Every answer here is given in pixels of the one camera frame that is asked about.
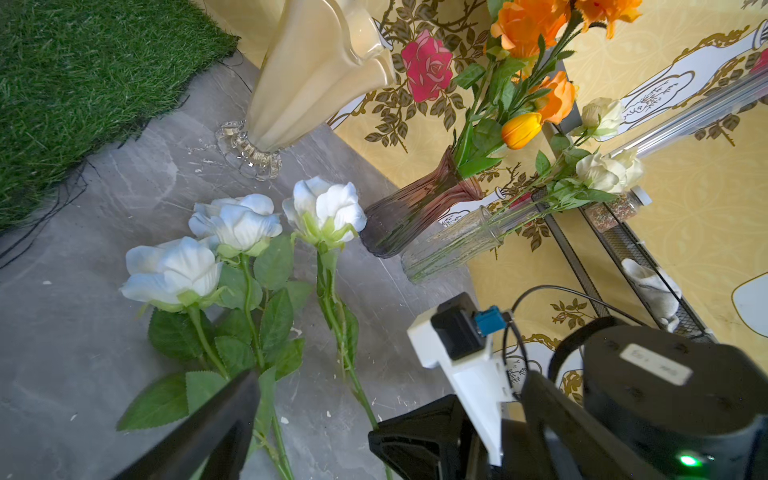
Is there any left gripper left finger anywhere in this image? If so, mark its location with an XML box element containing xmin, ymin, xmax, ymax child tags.
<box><xmin>116</xmin><ymin>370</ymin><xmax>260</xmax><ymax>479</ymax></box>

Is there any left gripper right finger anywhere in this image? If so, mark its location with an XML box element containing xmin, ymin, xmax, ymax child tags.
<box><xmin>522</xmin><ymin>371</ymin><xmax>660</xmax><ymax>479</ymax></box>

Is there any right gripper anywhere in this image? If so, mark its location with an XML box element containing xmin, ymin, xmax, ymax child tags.
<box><xmin>368</xmin><ymin>394</ymin><xmax>540</xmax><ymax>480</ymax></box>

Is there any pale blue rose bottom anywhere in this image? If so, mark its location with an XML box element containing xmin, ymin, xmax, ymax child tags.
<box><xmin>117</xmin><ymin>237</ymin><xmax>255</xmax><ymax>432</ymax></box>

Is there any pale blue rose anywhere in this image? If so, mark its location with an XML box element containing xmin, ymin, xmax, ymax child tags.
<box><xmin>189</xmin><ymin>194</ymin><xmax>311</xmax><ymax>479</ymax></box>
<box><xmin>117</xmin><ymin>237</ymin><xmax>255</xmax><ymax>432</ymax></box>
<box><xmin>282</xmin><ymin>176</ymin><xmax>379</xmax><ymax>431</ymax></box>

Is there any white rose stem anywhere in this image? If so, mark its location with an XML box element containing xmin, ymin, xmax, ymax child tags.
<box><xmin>413</xmin><ymin>97</ymin><xmax>646</xmax><ymax>277</ymax></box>

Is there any orange rose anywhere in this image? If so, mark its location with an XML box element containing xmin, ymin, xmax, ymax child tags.
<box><xmin>529</xmin><ymin>71</ymin><xmax>579</xmax><ymax>124</ymax></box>

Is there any orange marigold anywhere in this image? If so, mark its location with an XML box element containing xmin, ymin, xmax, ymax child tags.
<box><xmin>467</xmin><ymin>0</ymin><xmax>572</xmax><ymax>139</ymax></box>

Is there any orange rose stem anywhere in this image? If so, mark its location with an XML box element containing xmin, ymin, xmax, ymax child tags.
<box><xmin>574</xmin><ymin>0</ymin><xmax>643</xmax><ymax>40</ymax></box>

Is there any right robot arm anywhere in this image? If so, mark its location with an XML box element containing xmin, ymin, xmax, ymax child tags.
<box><xmin>368</xmin><ymin>317</ymin><xmax>767</xmax><ymax>479</ymax></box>

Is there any white cloth in basket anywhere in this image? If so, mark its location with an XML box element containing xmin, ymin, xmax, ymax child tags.
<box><xmin>621</xmin><ymin>258</ymin><xmax>683</xmax><ymax>333</ymax></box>

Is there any clear glass vase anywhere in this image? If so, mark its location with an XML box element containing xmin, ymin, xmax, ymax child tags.
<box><xmin>401</xmin><ymin>194</ymin><xmax>541</xmax><ymax>284</ymax></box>

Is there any purple glass vase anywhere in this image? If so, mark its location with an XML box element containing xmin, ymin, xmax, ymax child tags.
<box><xmin>360</xmin><ymin>148</ymin><xmax>483</xmax><ymax>259</ymax></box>

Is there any bottle with colourful beads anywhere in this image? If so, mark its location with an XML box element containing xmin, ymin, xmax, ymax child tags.
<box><xmin>585</xmin><ymin>186</ymin><xmax>652</xmax><ymax>233</ymax></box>

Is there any green artificial grass mat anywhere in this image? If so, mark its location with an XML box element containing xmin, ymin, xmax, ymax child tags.
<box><xmin>1</xmin><ymin>1</ymin><xmax>238</xmax><ymax>229</ymax></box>

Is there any cream ruffled vase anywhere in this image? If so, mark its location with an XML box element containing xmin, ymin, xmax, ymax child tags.
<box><xmin>216</xmin><ymin>1</ymin><xmax>395</xmax><ymax>181</ymax></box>

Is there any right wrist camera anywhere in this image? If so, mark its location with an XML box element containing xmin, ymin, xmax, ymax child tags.
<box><xmin>407</xmin><ymin>292</ymin><xmax>513</xmax><ymax>467</ymax></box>

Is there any black wire wall basket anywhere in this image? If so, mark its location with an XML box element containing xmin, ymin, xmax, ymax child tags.
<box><xmin>544</xmin><ymin>207</ymin><xmax>718</xmax><ymax>344</ymax></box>

